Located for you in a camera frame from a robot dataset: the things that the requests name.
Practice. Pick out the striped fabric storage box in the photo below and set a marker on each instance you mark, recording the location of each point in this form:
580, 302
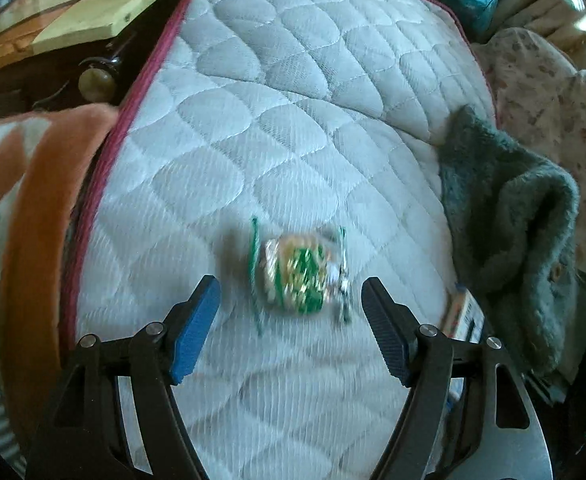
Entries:
38, 235

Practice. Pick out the round brass knob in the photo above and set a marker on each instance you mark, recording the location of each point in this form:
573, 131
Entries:
95, 85

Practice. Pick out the green clear snack packet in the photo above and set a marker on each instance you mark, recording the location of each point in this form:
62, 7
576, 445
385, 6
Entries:
298, 275

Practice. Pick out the dark green fleece blanket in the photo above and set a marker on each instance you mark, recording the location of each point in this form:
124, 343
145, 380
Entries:
513, 220

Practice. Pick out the beige folded blanket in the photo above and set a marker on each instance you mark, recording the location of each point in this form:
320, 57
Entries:
543, 10

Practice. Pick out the floral pillow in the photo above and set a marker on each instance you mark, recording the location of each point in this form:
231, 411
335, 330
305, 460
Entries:
563, 110

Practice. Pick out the orange snack box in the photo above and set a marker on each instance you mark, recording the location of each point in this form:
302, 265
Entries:
460, 315

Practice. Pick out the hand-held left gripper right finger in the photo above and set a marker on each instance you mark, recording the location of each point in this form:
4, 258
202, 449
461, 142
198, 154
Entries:
390, 335

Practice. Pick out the white quilted mattress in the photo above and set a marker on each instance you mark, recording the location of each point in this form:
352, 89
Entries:
283, 135

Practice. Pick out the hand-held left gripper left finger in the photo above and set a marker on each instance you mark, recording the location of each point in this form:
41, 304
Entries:
193, 332

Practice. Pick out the wooden desk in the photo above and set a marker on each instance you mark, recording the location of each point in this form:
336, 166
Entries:
3, 35

